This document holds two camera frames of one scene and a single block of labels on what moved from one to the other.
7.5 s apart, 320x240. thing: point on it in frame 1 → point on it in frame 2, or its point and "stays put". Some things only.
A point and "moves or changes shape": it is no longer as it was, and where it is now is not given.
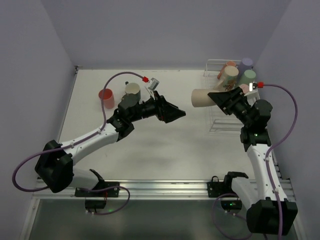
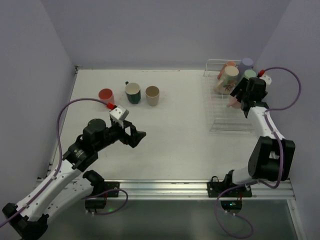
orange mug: [229, 63] stays put
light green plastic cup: [249, 76] stays put
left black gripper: [161, 108] → [127, 133]
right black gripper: [230, 102] → [243, 93]
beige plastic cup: [200, 98] moves or changes shape
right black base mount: [215, 188] stays put
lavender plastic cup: [246, 64] stays put
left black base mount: [96, 198] stays put
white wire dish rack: [220, 121] stays put
